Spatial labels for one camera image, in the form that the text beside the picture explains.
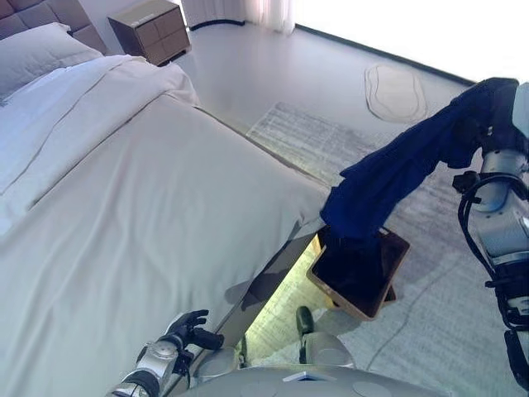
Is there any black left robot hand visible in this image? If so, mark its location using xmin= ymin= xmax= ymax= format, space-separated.
xmin=167 ymin=309 xmax=225 ymax=351

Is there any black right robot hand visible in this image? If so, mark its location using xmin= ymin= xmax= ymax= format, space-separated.
xmin=465 ymin=80 xmax=529 ymax=154

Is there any blue garment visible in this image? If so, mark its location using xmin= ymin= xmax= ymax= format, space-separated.
xmin=320 ymin=77 xmax=521 ymax=243

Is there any bed with white duvet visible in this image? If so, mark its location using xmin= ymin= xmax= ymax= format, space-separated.
xmin=0 ymin=93 xmax=331 ymax=397

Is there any brown wooden basket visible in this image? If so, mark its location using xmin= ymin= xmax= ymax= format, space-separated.
xmin=306 ymin=226 xmax=411 ymax=322

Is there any silver left robot leg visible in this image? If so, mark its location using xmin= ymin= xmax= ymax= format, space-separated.
xmin=193 ymin=347 xmax=249 ymax=381

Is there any silver robot leg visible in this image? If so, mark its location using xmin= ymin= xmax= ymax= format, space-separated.
xmin=295 ymin=305 xmax=356 ymax=369
xmin=193 ymin=347 xmax=249 ymax=381

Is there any small oval beige rug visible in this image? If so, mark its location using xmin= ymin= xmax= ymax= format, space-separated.
xmin=364 ymin=62 xmax=427 ymax=123

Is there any grey robot torso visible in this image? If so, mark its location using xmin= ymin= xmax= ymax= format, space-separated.
xmin=173 ymin=363 xmax=460 ymax=397

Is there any bright window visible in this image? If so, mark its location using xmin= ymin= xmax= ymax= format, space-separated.
xmin=295 ymin=0 xmax=529 ymax=84

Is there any silver right robot leg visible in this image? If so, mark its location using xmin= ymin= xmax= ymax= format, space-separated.
xmin=295 ymin=305 xmax=356 ymax=369

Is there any large grey streaked rug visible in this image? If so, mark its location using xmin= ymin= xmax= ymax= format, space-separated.
xmin=245 ymin=101 xmax=529 ymax=397

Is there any white duvet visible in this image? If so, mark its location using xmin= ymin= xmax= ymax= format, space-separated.
xmin=0 ymin=55 xmax=202 ymax=237

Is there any brown wooden nightstand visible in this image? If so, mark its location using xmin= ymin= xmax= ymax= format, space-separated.
xmin=107 ymin=0 xmax=193 ymax=67

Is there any white pillow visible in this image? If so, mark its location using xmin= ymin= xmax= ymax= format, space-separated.
xmin=0 ymin=22 xmax=103 ymax=100

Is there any brown tufted headboard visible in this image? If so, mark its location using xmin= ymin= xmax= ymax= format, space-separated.
xmin=0 ymin=0 xmax=107 ymax=57

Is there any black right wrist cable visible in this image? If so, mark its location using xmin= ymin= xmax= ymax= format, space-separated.
xmin=458 ymin=171 xmax=497 ymax=278

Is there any mirrored bed frame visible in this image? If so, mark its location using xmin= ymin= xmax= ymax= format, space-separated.
xmin=156 ymin=231 xmax=327 ymax=397

